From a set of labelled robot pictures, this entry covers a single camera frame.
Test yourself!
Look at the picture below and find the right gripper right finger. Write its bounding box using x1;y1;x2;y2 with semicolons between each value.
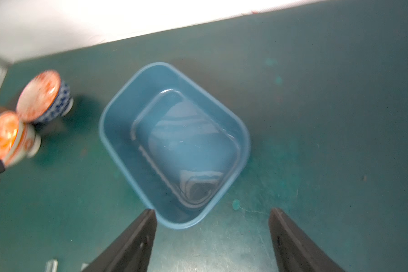
268;208;344;272

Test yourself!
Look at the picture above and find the orange patterned bowl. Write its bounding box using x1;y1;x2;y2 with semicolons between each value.
0;111;41;168

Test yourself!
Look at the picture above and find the red blue patterned bowl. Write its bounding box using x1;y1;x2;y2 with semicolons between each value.
16;70;74;124

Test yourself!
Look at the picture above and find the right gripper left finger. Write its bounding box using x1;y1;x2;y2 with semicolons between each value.
83;209;157;272

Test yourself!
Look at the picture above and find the blue plastic storage box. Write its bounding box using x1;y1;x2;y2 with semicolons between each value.
99;62;251;230

